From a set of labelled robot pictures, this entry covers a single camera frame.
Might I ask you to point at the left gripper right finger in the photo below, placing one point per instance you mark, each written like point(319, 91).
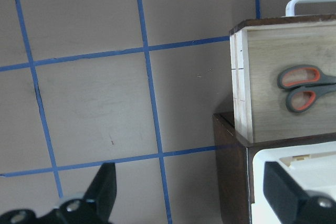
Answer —
point(291, 203)

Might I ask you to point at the white plastic tray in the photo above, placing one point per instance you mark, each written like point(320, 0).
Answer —
point(311, 166)

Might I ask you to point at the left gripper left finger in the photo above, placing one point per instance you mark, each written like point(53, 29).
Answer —
point(101, 193)

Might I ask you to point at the wooden drawer with white handle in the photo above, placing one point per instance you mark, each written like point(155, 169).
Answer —
point(260, 50)

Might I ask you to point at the orange grey handled scissors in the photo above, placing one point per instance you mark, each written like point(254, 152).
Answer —
point(306, 84)

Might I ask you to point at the dark wooden drawer cabinet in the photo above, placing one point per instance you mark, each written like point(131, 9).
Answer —
point(234, 160)

